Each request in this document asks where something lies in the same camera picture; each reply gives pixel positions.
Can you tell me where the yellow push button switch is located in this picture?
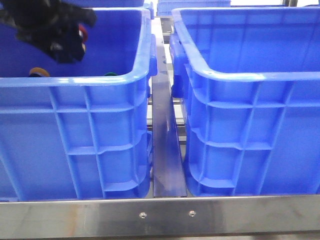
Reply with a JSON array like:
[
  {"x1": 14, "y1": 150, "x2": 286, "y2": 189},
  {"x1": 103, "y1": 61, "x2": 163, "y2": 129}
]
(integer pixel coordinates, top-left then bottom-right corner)
[{"x1": 28, "y1": 67, "x2": 51, "y2": 77}]

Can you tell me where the steel front rail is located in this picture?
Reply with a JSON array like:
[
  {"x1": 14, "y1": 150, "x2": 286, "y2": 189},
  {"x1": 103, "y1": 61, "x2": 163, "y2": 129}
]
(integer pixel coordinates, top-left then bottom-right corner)
[{"x1": 0, "y1": 195, "x2": 320, "y2": 239}]

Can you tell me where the right blue plastic bin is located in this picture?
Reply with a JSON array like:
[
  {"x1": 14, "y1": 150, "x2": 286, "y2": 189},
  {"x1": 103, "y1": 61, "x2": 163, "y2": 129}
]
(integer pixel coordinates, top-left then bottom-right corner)
[{"x1": 170, "y1": 6, "x2": 320, "y2": 197}]

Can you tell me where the left blue plastic bin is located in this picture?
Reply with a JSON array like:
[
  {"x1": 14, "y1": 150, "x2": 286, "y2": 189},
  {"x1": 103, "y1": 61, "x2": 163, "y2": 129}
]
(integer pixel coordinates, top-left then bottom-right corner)
[{"x1": 0, "y1": 7, "x2": 157, "y2": 202}]

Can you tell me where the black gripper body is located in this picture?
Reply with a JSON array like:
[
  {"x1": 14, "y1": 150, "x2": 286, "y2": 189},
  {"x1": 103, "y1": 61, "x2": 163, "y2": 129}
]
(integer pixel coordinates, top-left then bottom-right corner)
[{"x1": 0, "y1": 0, "x2": 97, "y2": 64}]

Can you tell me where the green push button switch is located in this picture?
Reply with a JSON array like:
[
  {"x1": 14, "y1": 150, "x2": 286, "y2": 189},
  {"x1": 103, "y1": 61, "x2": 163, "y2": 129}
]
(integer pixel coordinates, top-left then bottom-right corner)
[{"x1": 104, "y1": 72, "x2": 118, "y2": 77}]

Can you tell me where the rear right blue bin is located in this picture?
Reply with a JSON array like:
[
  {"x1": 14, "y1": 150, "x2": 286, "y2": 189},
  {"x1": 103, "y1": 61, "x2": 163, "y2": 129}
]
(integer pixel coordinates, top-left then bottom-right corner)
[{"x1": 156, "y1": 0, "x2": 231, "y2": 17}]

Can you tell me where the steel divider bar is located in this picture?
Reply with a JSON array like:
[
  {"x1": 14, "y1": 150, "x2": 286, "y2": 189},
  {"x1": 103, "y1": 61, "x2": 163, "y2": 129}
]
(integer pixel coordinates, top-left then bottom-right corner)
[{"x1": 151, "y1": 34, "x2": 188, "y2": 198}]

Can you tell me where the red push button switch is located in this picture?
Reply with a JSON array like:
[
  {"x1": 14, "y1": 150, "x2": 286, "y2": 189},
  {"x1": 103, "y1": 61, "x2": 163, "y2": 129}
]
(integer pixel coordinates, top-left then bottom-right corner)
[{"x1": 78, "y1": 24, "x2": 88, "y2": 51}]

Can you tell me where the rear left blue bin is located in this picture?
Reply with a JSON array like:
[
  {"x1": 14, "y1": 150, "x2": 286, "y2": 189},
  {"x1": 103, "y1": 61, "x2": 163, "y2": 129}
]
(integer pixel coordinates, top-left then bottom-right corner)
[{"x1": 63, "y1": 0, "x2": 155, "y2": 20}]

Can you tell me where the blue plastic bin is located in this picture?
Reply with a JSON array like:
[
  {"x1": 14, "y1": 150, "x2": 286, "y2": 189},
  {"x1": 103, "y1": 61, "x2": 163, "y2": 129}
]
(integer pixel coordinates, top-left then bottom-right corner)
[
  {"x1": 0, "y1": 7, "x2": 157, "y2": 202},
  {"x1": 170, "y1": 6, "x2": 320, "y2": 197}
]

